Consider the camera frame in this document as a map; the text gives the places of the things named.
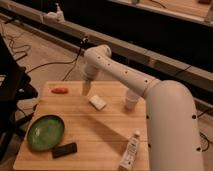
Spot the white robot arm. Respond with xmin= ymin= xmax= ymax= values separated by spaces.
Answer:
xmin=83 ymin=45 xmax=204 ymax=171

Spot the white sponge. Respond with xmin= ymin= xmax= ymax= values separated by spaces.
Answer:
xmin=89 ymin=95 xmax=106 ymax=110

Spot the white paper cup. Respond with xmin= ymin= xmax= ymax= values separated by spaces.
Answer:
xmin=125 ymin=89 xmax=140 ymax=110

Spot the green round plate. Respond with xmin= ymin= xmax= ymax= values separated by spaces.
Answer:
xmin=27 ymin=115 xmax=65 ymax=151

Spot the black chair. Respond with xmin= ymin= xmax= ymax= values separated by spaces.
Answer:
xmin=0 ymin=34 xmax=38 ymax=162

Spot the black rectangular block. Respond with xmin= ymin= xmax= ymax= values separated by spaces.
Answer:
xmin=52 ymin=142 xmax=77 ymax=158

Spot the black cable on floor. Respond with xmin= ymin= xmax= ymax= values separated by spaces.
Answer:
xmin=26 ymin=37 xmax=90 ymax=82

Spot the grey metal rail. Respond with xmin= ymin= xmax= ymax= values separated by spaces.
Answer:
xmin=0 ymin=0 xmax=213 ymax=109

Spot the white object on rail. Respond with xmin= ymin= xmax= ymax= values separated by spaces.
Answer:
xmin=44 ymin=4 xmax=65 ymax=22

